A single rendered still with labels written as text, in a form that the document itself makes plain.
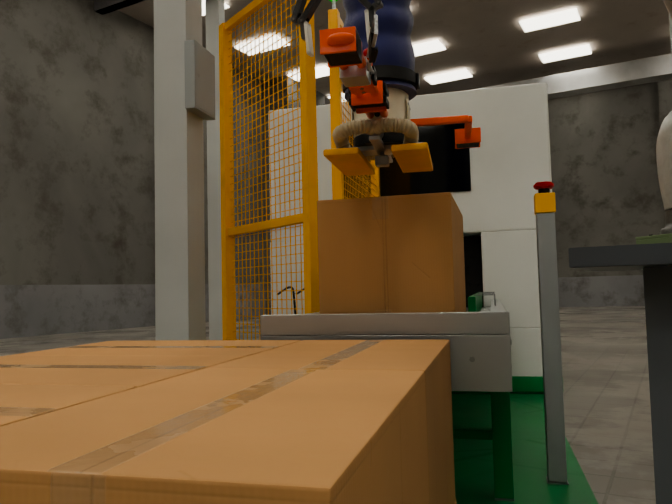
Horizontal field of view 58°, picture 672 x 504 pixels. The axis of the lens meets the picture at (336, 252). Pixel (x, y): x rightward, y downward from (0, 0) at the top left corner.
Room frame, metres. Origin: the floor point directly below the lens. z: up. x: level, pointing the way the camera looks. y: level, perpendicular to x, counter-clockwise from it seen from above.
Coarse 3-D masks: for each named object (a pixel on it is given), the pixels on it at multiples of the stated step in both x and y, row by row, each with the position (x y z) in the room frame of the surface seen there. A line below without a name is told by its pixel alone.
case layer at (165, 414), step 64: (0, 384) 0.96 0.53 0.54; (64, 384) 0.94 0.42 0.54; (128, 384) 0.92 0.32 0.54; (192, 384) 0.91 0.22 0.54; (256, 384) 0.89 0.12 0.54; (320, 384) 0.88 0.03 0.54; (384, 384) 0.86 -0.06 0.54; (448, 384) 1.48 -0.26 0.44; (0, 448) 0.55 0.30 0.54; (64, 448) 0.55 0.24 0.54; (128, 448) 0.54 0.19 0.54; (192, 448) 0.54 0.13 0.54; (256, 448) 0.53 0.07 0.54; (320, 448) 0.53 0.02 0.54; (384, 448) 0.62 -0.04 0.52; (448, 448) 1.42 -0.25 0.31
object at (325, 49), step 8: (320, 32) 1.20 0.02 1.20; (328, 32) 1.19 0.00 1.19; (336, 32) 1.19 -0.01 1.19; (352, 32) 1.18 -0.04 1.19; (320, 40) 1.20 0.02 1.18; (360, 40) 1.24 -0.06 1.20; (320, 48) 1.20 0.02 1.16; (328, 48) 1.19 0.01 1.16; (336, 48) 1.19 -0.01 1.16; (344, 48) 1.19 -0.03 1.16; (352, 48) 1.18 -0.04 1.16; (360, 48) 1.24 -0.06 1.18; (328, 56) 1.21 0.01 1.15; (336, 56) 1.21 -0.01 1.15; (344, 56) 1.21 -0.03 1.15; (352, 56) 1.22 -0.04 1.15; (360, 56) 1.24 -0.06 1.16; (328, 64) 1.27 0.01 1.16; (336, 64) 1.26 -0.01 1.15; (344, 64) 1.26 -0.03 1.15; (352, 64) 1.26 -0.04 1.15; (360, 64) 1.26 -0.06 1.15
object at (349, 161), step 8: (328, 152) 1.68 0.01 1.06; (336, 152) 1.67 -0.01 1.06; (344, 152) 1.67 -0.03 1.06; (352, 152) 1.66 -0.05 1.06; (360, 152) 1.70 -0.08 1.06; (336, 160) 1.75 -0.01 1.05; (344, 160) 1.75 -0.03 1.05; (352, 160) 1.75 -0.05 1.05; (360, 160) 1.75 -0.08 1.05; (344, 168) 1.87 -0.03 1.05; (352, 168) 1.87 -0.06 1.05; (360, 168) 1.88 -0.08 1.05; (368, 168) 1.88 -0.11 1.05
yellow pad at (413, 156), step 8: (400, 144) 1.64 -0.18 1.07; (408, 144) 1.63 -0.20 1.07; (416, 144) 1.63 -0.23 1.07; (424, 144) 1.63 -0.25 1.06; (392, 152) 1.66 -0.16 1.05; (400, 152) 1.66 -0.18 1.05; (408, 152) 1.66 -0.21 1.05; (416, 152) 1.66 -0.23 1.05; (424, 152) 1.67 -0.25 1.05; (400, 160) 1.77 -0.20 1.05; (408, 160) 1.77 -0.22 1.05; (416, 160) 1.77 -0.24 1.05; (424, 160) 1.78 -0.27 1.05; (408, 168) 1.90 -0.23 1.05; (416, 168) 1.90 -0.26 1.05; (424, 168) 1.90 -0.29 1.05; (432, 168) 1.92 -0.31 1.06
